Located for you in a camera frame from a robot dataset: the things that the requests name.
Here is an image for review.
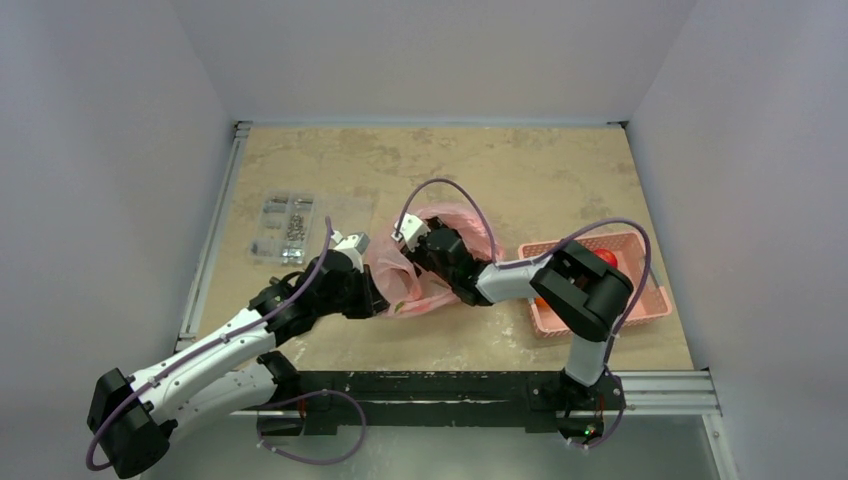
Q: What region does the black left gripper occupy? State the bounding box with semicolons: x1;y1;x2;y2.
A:
315;263;389;319

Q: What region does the pink plastic bag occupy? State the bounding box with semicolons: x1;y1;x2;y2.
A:
365;203;491;318

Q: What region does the red fake fruit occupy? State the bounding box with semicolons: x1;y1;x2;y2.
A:
593;248;619;268

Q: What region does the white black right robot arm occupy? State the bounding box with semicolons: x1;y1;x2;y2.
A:
394;215;634;407

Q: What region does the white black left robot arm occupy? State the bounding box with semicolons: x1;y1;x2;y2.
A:
85;239;388;479

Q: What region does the clear plastic screw organizer box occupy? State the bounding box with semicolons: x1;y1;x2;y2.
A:
247;189;374;266

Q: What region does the pink perforated plastic basket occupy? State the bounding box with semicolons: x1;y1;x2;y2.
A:
517;231;674;339

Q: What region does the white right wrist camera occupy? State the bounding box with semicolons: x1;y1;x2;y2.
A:
391;213;430;252

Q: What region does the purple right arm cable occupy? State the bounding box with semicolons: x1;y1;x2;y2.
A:
395;178;653;359

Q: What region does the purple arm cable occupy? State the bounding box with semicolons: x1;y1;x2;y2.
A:
395;178;653;359
86;216;334;473

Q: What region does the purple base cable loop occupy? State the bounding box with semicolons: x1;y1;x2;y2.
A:
254;387;370;466

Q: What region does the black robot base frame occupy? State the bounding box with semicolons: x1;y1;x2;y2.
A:
256;354;626;445

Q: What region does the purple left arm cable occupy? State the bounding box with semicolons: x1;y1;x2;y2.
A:
86;216;334;473

